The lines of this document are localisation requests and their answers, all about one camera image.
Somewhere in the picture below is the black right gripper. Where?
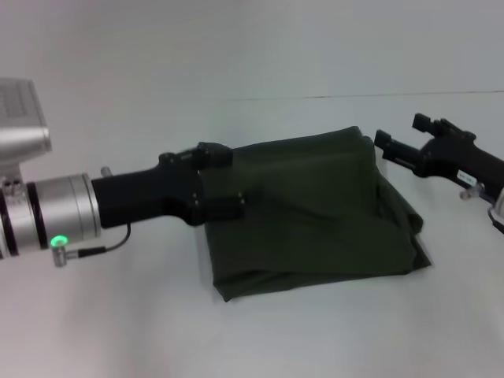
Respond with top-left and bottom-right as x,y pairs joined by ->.
373,112 -> 504,195

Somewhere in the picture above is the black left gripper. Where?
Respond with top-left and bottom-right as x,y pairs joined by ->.
91,141 -> 248,231

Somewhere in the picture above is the dark green shirt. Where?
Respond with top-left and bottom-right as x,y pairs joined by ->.
196,125 -> 435,303

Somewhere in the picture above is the silver right elbow connector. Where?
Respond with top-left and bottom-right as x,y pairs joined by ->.
458,182 -> 490,202

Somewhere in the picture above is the silver left spring connector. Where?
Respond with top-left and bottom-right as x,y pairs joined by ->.
50,235 -> 80,269

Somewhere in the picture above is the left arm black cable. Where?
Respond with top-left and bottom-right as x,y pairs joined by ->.
76,221 -> 132,258

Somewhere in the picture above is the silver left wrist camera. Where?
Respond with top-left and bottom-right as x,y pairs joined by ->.
0,77 -> 54,179

